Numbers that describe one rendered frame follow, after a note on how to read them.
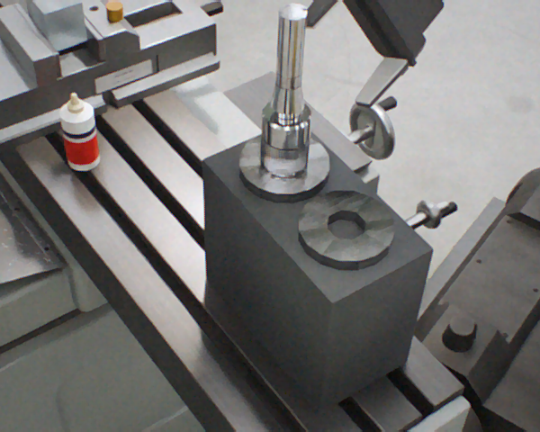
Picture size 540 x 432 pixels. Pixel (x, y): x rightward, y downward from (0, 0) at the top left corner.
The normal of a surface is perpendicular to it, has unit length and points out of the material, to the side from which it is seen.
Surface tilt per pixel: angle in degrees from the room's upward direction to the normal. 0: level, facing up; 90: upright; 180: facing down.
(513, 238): 0
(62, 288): 90
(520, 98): 0
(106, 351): 90
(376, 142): 90
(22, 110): 90
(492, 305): 0
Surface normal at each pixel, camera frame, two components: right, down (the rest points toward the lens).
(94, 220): 0.03, -0.68
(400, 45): -0.61, 0.76
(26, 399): 0.58, 0.61
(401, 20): 0.57, 0.22
